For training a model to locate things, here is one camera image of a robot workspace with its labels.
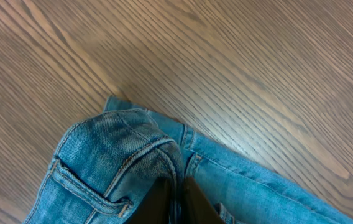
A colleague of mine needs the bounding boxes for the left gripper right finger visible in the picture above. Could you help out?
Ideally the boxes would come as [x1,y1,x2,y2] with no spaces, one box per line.
[182,177,224,224]

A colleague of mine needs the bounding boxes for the light blue denim jeans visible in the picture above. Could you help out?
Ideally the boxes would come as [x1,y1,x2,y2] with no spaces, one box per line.
[25,96,351,223]

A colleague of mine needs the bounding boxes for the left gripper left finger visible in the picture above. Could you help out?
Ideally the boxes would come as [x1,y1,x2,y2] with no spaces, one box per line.
[126,177,171,224]

